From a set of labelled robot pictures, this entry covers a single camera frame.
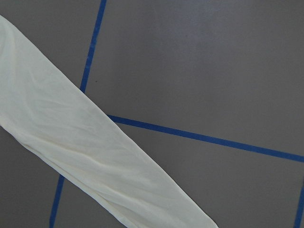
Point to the cream yellow long-sleeve shirt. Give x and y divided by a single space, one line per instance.
47 114

